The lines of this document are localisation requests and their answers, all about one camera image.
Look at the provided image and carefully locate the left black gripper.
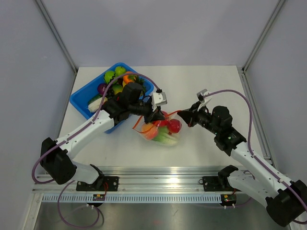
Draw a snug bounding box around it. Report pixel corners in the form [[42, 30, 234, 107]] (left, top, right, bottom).
[[129, 100, 165, 125]]

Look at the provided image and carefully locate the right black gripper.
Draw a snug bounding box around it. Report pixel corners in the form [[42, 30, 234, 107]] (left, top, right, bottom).
[[179, 101, 221, 136]]

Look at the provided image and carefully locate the large red tomato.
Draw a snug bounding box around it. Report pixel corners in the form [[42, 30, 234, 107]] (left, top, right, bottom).
[[167, 119, 182, 134]]

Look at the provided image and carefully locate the peach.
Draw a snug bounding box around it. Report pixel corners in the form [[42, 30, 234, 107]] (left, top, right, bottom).
[[141, 123, 158, 140]]

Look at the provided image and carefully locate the clear zip top bag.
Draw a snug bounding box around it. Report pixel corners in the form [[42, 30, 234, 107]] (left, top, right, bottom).
[[132, 110, 182, 147]]

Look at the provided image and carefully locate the green lettuce head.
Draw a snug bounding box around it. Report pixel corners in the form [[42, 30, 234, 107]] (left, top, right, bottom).
[[152, 126, 179, 146]]

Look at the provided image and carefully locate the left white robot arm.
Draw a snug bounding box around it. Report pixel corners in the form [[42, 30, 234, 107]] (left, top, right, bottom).
[[39, 83, 167, 191]]

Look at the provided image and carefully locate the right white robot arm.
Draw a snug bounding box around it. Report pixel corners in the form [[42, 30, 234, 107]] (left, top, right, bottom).
[[178, 106, 307, 227]]

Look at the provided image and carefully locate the small pineapple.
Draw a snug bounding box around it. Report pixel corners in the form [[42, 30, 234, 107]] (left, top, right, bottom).
[[138, 78, 146, 92]]

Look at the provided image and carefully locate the green yellow mango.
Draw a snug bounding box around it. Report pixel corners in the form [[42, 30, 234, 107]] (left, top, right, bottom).
[[112, 84, 123, 95]]

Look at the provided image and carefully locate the green cucumber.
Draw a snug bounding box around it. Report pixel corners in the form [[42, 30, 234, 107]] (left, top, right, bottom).
[[88, 94, 102, 105]]

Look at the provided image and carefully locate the purple onion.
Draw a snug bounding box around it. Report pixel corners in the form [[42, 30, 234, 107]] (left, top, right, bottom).
[[97, 83, 107, 95]]

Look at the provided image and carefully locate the white scallion stalk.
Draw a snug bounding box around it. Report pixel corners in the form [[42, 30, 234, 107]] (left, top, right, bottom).
[[88, 97, 102, 113]]

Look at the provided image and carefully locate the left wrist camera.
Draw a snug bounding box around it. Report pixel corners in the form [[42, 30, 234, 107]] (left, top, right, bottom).
[[152, 92, 167, 111]]

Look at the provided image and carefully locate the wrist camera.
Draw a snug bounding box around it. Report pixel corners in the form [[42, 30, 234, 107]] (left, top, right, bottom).
[[197, 89, 212, 111], [152, 92, 167, 111]]

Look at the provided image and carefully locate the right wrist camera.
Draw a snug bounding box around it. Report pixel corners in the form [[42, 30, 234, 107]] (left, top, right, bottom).
[[197, 89, 212, 111]]

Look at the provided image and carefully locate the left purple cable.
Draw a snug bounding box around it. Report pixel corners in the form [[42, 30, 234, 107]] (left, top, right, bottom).
[[32, 73, 163, 227]]

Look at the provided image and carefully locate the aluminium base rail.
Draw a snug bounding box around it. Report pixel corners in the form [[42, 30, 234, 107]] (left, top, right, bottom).
[[32, 166, 264, 194]]

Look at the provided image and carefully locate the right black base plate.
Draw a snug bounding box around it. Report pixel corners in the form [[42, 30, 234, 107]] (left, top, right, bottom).
[[198, 176, 236, 192]]

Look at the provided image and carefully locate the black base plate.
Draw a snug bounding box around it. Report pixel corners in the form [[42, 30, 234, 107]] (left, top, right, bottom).
[[76, 176, 119, 192], [198, 176, 236, 192]]

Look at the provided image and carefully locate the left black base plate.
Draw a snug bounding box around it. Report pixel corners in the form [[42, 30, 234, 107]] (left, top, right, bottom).
[[76, 176, 119, 192]]

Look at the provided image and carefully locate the white slotted cable duct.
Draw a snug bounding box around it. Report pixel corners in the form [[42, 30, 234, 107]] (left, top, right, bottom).
[[42, 193, 222, 204]]

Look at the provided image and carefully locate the left frame post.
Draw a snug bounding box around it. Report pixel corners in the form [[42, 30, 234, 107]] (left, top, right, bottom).
[[34, 0, 78, 76]]

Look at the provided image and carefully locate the frame post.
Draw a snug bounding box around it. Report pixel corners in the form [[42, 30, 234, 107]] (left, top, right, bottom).
[[242, 0, 288, 74], [34, 0, 78, 76]]

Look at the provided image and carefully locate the right frame post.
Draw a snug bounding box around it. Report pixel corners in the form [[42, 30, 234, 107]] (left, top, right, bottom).
[[242, 0, 288, 74]]

